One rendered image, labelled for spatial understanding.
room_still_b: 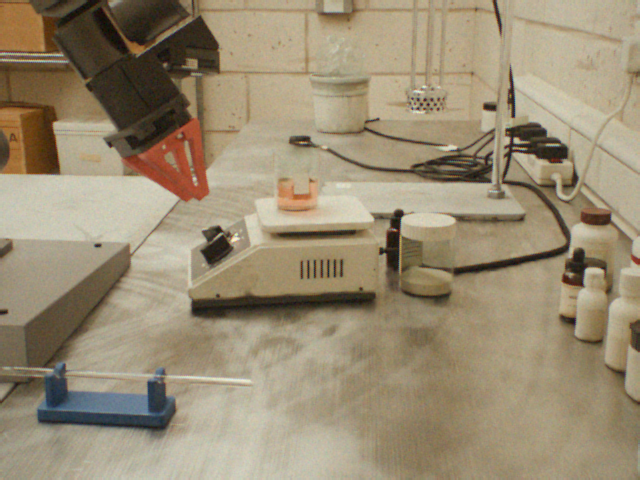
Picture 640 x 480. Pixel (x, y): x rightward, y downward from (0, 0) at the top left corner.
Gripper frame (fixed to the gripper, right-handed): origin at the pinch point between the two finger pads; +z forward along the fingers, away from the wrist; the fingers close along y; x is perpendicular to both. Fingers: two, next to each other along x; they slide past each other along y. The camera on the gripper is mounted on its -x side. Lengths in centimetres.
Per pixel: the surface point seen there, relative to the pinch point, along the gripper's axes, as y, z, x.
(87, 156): 226, 11, -55
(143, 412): -20.6, 7.3, 20.5
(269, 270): -4.4, 10.5, -0.4
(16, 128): 225, -9, -41
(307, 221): -5.8, 8.6, -6.4
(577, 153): 20, 38, -66
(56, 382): -16.0, 2.5, 23.5
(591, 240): -17.7, 26.9, -27.8
